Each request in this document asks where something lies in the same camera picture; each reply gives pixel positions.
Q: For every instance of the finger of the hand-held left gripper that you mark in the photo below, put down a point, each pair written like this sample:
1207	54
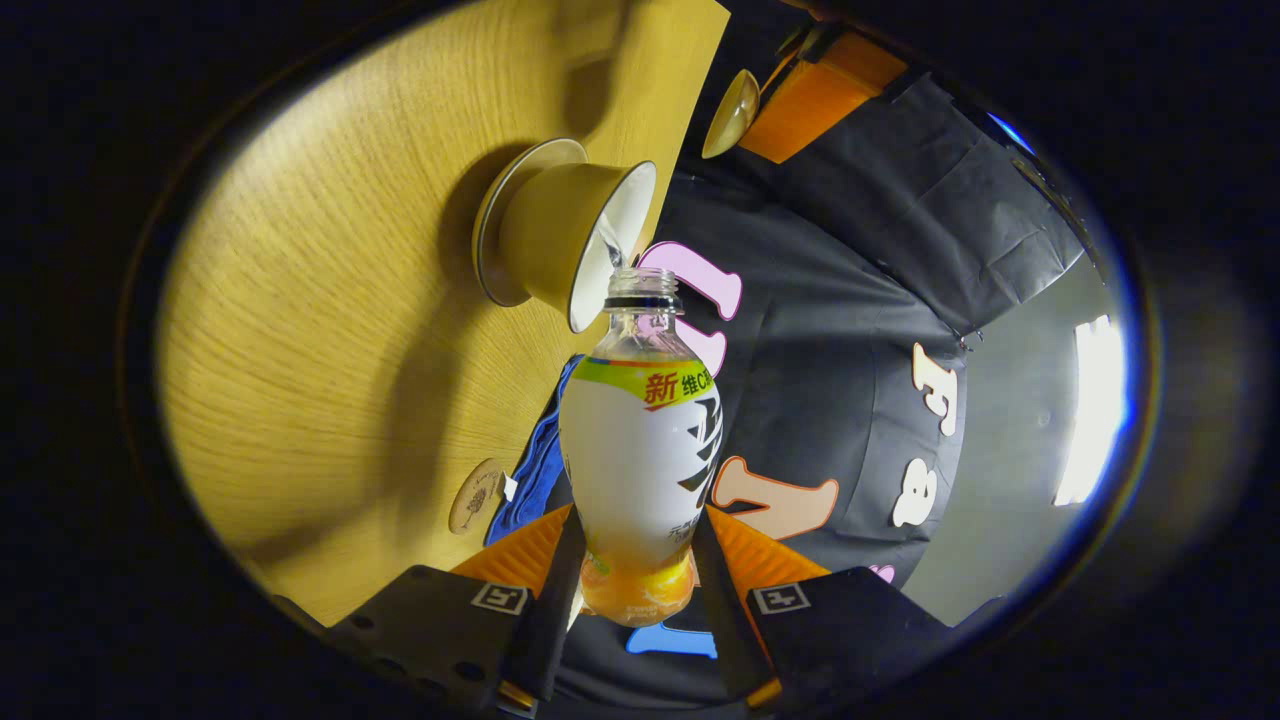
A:
810	105

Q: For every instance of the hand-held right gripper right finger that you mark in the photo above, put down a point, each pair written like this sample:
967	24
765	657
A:
725	620

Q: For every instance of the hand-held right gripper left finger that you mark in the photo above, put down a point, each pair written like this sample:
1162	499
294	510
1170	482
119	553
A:
555	620

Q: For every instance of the cream teacup lid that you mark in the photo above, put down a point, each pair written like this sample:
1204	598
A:
730	115

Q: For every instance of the round cork coaster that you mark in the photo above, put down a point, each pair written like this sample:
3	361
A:
475	497

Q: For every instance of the white label water bottle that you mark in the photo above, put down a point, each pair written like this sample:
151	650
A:
620	470

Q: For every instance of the cream ceramic teacup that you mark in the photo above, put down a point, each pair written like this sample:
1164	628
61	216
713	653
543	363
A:
550	235

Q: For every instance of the blue folded towel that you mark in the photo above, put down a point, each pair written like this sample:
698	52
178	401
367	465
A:
535	460

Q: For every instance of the black backdrop cloth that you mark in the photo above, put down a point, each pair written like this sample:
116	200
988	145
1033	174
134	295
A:
850	300

